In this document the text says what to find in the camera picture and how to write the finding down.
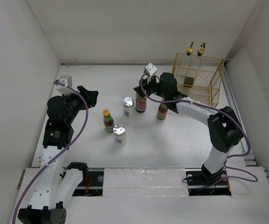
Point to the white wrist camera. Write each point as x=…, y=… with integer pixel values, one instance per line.
x=150, y=71
x=63, y=83

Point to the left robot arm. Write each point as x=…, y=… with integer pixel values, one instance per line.
x=45, y=198

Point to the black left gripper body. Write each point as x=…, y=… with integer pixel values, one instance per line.
x=75, y=103

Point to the gold wire basket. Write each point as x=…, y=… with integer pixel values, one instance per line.
x=206, y=87

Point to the silver-lid spice jar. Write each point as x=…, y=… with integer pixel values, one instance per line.
x=120, y=134
x=128, y=107

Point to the white foam front board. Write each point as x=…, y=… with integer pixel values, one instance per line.
x=144, y=182

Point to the rear silver-lid spice jar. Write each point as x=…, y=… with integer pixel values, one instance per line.
x=128, y=107

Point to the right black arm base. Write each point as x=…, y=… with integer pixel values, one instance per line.
x=200, y=183

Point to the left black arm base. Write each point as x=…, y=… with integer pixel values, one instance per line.
x=92, y=179

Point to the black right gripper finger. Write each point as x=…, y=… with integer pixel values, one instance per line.
x=143, y=81
x=143, y=92

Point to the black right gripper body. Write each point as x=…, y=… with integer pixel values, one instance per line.
x=155, y=87

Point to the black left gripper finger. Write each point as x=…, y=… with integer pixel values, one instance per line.
x=91, y=98
x=83, y=91

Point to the yellow-cap sauce bottle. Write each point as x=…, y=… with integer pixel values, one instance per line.
x=108, y=120
x=162, y=111

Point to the front silver-lid spice jar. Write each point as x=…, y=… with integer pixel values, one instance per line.
x=120, y=134

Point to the dark-filled gold-spout oil bottle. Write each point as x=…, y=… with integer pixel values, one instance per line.
x=194, y=65

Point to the clear oil bottle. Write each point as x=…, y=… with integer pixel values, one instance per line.
x=182, y=63

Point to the aluminium side rail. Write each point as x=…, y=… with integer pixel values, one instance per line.
x=248, y=159

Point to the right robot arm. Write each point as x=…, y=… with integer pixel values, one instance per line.
x=224, y=128

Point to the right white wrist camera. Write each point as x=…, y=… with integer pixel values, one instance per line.
x=150, y=71

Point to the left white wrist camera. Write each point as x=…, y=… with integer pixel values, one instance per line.
x=63, y=83

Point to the clear bottle black cap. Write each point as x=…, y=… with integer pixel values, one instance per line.
x=140, y=103

